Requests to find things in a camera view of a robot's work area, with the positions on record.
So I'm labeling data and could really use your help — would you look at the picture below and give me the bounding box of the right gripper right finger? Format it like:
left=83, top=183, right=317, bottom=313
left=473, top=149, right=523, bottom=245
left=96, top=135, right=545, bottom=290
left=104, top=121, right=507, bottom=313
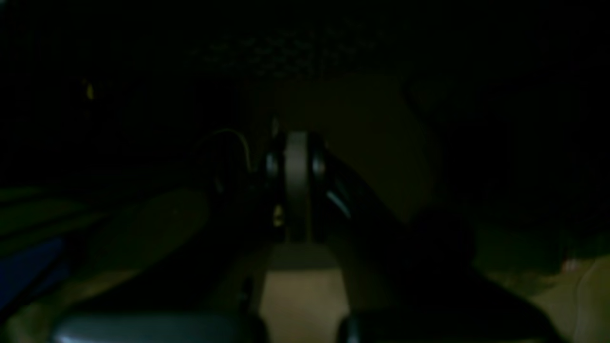
left=307, top=135, right=549, bottom=329

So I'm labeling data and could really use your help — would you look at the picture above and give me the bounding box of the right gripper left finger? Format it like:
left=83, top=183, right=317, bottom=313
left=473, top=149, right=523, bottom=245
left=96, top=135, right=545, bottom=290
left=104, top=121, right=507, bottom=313
left=86, top=135, right=286, bottom=314

